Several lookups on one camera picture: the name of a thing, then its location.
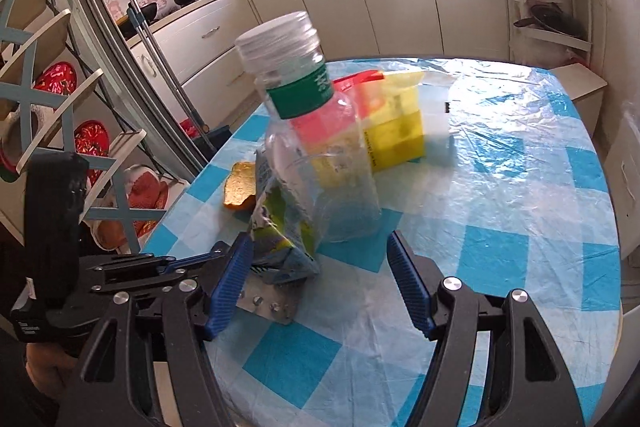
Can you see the cardboard box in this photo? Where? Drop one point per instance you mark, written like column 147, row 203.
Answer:
column 582, row 92

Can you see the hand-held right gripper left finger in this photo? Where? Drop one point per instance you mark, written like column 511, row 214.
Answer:
column 227, row 287

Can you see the mop with metal pole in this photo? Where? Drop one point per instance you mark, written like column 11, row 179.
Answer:
column 160, row 52

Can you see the grey sliding door frame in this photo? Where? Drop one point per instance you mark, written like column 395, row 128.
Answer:
column 100, row 32

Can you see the blue checked tablecloth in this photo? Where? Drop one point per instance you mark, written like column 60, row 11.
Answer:
column 500, row 187

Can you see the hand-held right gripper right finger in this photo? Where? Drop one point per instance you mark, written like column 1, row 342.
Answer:
column 407, row 287

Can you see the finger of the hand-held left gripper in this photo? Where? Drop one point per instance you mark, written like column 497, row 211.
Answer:
column 145, row 282
column 190, row 261

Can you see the person's left hand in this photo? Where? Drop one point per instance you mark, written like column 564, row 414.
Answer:
column 47, row 366

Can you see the blue frame slatted rack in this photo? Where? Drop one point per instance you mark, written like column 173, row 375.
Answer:
column 30, row 37

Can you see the yellow red plastic container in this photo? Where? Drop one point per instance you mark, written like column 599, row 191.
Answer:
column 395, row 132

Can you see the clear plastic bottle green label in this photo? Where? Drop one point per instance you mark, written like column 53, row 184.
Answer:
column 300, row 97

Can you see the dark pan on shelf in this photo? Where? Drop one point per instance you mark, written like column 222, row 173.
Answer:
column 555, row 19

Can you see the orange fruit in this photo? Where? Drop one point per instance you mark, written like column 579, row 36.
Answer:
column 239, row 187

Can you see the black wok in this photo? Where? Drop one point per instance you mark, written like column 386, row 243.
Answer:
column 140, row 14

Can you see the red cloth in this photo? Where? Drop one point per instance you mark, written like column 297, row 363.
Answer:
column 189, row 128

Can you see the green snack wrapper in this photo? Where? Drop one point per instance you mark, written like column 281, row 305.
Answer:
column 280, row 232

